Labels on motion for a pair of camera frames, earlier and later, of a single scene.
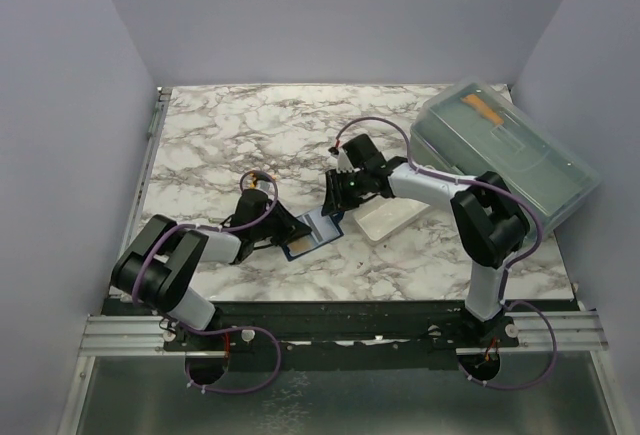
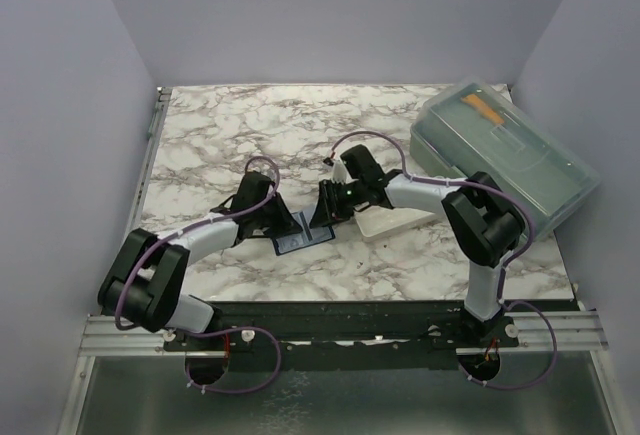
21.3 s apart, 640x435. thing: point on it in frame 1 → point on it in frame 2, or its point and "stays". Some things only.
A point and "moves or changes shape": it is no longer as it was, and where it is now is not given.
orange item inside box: [481, 106] stays
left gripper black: [291, 228] → [287, 223]
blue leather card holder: [324, 229] moves or changes shape
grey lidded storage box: [470, 127] stays
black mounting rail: [330, 335] stays
